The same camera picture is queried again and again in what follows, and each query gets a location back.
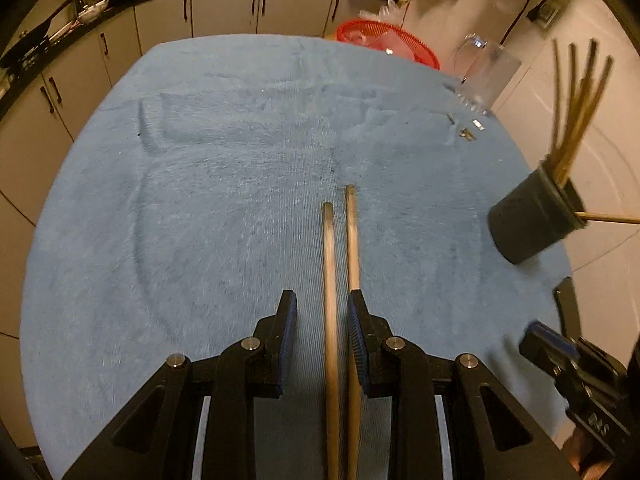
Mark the blue towel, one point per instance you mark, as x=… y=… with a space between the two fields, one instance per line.
x=200 y=210

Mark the wall outlet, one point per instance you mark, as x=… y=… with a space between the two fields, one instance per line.
x=550 y=7

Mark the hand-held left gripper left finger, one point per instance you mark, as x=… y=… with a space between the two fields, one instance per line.
x=289 y=340

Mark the person's right hand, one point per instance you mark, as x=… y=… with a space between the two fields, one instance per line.
x=582 y=457

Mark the wooden chopstick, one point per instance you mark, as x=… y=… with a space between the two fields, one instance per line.
x=352 y=240
x=610 y=218
x=573 y=95
x=556 y=90
x=330 y=310
x=597 y=100
x=586 y=90

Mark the black cup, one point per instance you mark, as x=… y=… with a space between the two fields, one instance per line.
x=525 y=220

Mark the clear plastic pitcher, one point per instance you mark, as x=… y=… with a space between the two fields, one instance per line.
x=492 y=75

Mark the black wok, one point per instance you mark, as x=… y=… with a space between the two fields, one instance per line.
x=25 y=47

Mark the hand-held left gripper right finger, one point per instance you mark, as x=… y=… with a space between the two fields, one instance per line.
x=356 y=340

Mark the red plastic basket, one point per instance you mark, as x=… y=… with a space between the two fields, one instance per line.
x=365 y=27

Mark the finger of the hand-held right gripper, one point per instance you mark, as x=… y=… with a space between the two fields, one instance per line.
x=568 y=307
x=545 y=344

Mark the clear plastic bag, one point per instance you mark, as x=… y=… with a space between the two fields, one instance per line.
x=395 y=10

